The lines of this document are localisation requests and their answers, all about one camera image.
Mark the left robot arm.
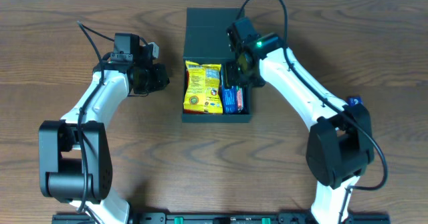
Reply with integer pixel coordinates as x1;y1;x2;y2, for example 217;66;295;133
38;42;169;223

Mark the yellow snack bag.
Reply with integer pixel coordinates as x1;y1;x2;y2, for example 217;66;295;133
183;60;223;114

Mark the blue cookie packet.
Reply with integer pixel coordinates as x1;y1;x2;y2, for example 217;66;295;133
221;86;238;114

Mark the blue Eclipse mints box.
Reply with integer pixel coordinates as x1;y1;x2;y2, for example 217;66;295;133
347;96;363;106

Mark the green gum pack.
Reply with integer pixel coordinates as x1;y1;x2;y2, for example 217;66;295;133
236;86;244;113

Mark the dark green gift box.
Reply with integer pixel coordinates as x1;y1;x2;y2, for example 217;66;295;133
181;7;252;123

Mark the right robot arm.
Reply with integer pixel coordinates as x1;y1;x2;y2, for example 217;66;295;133
225;31;375;223

